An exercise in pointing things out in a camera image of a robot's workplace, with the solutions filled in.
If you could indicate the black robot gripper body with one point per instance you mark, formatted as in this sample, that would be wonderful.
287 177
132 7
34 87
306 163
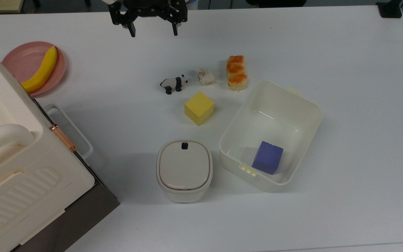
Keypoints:
149 7

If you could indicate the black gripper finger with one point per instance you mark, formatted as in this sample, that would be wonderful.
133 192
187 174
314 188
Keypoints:
132 29
175 28

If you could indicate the orange topped bread loaf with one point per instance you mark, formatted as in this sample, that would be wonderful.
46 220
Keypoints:
237 72

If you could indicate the cream plastic basket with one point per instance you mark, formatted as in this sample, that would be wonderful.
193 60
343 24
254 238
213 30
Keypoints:
285 115

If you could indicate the black and white panda toy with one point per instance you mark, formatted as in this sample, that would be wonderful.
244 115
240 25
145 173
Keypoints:
173 84

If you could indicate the crumpled beige paper ball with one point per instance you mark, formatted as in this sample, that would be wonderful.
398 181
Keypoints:
206 77

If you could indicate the yellow foam cube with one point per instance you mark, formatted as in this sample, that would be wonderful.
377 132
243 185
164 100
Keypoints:
199 107

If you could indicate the yellow toy banana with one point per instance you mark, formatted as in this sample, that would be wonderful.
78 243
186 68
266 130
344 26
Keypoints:
44 70

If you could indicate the pink plate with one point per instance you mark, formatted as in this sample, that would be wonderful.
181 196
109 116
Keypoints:
23 61

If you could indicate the small cream lidded trash can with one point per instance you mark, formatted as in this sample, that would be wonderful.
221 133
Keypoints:
184 168

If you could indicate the purple foam cube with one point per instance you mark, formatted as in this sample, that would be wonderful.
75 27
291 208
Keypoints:
267 158

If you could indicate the black clamp base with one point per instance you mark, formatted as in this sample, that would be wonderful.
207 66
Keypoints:
390 8

